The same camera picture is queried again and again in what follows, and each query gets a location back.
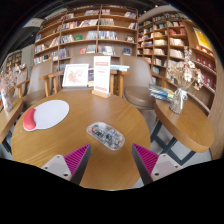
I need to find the wide wooden bookshelf unit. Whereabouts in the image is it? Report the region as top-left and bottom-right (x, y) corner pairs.
(32, 4), (139, 66)

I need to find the brown leather armchair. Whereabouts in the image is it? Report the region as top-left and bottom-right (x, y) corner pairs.
(118, 54), (158, 111)
(13, 59), (56, 111)
(48, 53), (129, 98)

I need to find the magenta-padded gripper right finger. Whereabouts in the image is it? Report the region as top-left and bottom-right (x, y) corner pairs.
(131, 143), (184, 186)

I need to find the distant wooden bookshelf unit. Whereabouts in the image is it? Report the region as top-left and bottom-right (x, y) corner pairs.
(4, 49), (23, 73)

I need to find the white red table sign stand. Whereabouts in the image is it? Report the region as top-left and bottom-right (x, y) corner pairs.
(91, 55), (112, 99)

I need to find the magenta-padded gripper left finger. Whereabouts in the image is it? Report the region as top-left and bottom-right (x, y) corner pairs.
(41, 143), (92, 185)

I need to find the curved wooden bookshelf unit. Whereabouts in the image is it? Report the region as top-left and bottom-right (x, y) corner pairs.
(136, 11), (224, 158)

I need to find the transparent computer mouse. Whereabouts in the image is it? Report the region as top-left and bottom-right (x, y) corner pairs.
(86, 121), (126, 151)

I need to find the dark book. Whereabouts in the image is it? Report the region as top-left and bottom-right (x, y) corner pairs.
(87, 68), (95, 88)

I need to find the white hanging ceiling sign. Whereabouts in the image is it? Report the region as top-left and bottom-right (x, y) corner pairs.
(22, 17), (44, 28)

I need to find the round wooden side table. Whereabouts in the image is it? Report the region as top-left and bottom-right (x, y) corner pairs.
(149, 98), (215, 167)
(0, 97), (25, 154)

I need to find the stack of books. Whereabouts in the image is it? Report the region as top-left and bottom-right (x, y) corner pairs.
(148, 83), (175, 103)

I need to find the white framed red drawing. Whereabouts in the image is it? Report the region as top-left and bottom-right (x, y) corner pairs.
(61, 63), (90, 88)

